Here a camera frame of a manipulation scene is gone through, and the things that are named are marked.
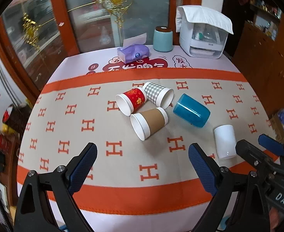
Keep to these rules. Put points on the brown sleeve paper cup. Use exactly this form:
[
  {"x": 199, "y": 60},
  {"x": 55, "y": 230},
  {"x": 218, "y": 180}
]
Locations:
[{"x": 146, "y": 123}]

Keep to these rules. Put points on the orange H-pattern table runner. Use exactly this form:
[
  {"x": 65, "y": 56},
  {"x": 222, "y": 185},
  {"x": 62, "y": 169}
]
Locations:
[{"x": 131, "y": 176}]

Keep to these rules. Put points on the grey checkered paper cup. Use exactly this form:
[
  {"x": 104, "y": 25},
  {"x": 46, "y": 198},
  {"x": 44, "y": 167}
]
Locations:
[{"x": 159, "y": 95}]

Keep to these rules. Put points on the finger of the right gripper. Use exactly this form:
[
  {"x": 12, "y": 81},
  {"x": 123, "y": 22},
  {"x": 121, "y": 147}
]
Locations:
[
  {"x": 249, "y": 153},
  {"x": 271, "y": 145}
]

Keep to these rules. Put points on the white ceramic cup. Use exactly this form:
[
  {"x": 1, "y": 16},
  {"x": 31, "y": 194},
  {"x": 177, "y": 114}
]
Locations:
[{"x": 225, "y": 141}]

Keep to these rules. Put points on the blue plastic cup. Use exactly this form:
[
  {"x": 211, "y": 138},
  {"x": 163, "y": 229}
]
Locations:
[{"x": 191, "y": 111}]

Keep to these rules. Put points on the white cloth on box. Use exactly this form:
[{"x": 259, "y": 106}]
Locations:
[{"x": 203, "y": 15}]

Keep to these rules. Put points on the orange glass cabinet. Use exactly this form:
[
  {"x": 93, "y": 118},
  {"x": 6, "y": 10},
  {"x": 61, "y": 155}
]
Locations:
[{"x": 83, "y": 30}]

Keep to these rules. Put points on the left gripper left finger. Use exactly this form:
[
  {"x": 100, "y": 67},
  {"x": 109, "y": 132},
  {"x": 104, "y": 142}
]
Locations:
[{"x": 34, "y": 212}]

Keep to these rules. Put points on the purple tissue pack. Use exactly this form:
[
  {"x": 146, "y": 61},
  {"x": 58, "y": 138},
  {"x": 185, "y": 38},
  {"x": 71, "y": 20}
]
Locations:
[{"x": 133, "y": 49}]

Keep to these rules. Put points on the light blue canister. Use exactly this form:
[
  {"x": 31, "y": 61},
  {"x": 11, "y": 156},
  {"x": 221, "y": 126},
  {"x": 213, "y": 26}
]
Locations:
[{"x": 163, "y": 39}]

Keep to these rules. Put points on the white storage box appliance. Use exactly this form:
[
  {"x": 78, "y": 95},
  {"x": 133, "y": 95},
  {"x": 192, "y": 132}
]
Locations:
[{"x": 202, "y": 40}]

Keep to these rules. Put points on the gold ornament decoration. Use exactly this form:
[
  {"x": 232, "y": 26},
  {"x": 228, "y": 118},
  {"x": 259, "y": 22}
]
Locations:
[{"x": 117, "y": 8}]

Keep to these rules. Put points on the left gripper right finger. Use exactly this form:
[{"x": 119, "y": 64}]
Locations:
[{"x": 250, "y": 211}]

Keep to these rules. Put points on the red paper cup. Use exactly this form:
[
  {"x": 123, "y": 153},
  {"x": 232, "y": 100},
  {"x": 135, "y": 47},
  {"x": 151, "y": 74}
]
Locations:
[{"x": 130, "y": 101}]

